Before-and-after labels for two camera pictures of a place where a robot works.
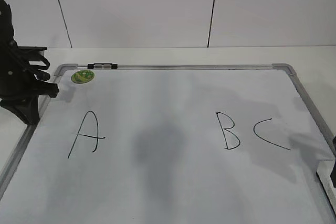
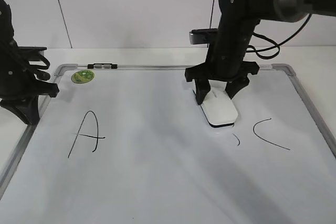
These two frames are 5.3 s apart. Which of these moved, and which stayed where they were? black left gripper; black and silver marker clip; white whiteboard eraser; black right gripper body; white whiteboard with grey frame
Moved: white whiteboard eraser; black right gripper body
Stayed: black and silver marker clip; white whiteboard with grey frame; black left gripper
